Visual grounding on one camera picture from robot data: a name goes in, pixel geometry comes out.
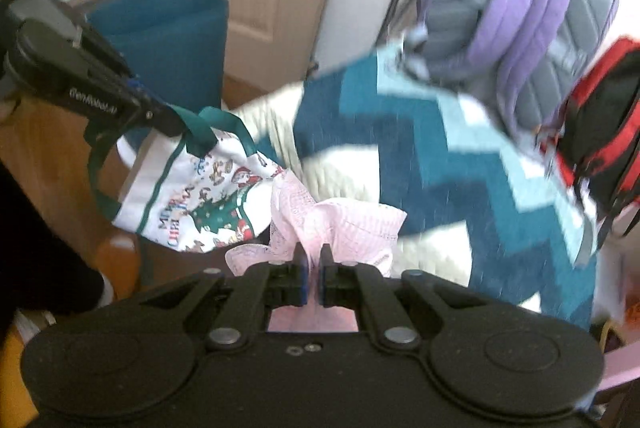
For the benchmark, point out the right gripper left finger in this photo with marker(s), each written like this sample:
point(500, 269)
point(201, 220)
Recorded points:
point(288, 280)

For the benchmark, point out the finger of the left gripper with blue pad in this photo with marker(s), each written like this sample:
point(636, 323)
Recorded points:
point(157, 110)

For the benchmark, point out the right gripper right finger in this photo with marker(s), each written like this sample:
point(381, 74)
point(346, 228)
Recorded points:
point(337, 281)

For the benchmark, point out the pink paper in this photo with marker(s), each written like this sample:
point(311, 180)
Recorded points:
point(356, 231)

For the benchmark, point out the white Christmas tote bag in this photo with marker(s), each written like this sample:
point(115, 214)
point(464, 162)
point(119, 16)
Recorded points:
point(207, 188)

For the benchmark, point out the teal trash bin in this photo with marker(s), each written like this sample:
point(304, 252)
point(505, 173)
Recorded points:
point(175, 47)

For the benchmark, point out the teal zigzag quilt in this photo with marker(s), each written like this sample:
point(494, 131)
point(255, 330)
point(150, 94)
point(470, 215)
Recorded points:
point(478, 212)

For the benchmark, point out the red black backpack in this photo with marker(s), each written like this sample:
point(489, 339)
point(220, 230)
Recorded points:
point(598, 144)

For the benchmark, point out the purple grey backpack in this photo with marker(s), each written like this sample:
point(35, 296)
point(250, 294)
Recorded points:
point(520, 57)

